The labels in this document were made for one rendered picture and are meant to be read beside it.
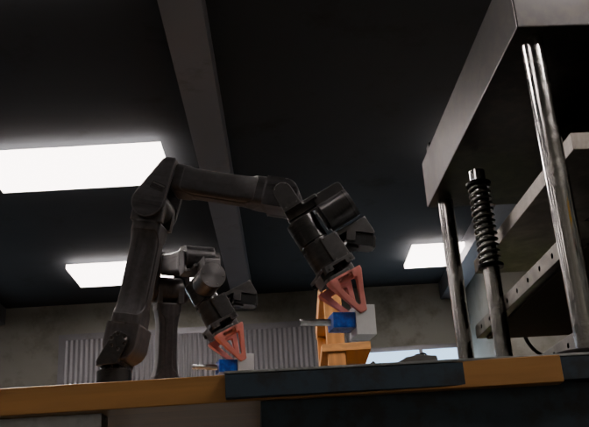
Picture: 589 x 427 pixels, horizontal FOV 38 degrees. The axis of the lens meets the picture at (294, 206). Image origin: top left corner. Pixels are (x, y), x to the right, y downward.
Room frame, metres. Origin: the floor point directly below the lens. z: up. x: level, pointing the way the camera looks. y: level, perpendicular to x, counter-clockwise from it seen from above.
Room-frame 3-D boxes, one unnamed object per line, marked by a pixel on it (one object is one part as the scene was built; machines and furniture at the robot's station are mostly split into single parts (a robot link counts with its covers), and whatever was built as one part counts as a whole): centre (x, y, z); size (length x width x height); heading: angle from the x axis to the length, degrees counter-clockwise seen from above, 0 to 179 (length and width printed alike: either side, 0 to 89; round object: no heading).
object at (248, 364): (1.85, 0.18, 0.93); 0.13 x 0.05 x 0.05; 107
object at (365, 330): (1.49, -0.06, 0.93); 0.13 x 0.05 x 0.05; 102
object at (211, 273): (1.80, 0.20, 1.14); 0.12 x 0.09 x 0.12; 24
